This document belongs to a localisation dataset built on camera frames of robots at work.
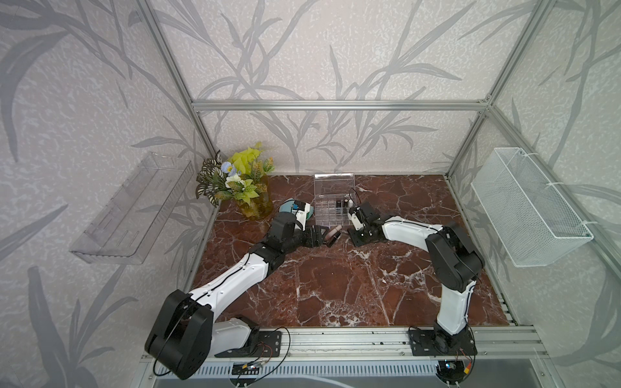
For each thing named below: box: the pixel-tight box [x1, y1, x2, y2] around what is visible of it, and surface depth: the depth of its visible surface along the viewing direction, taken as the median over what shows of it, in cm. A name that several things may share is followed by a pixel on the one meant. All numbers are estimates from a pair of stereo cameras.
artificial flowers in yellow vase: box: [195, 142, 276, 220], surface depth 90 cm
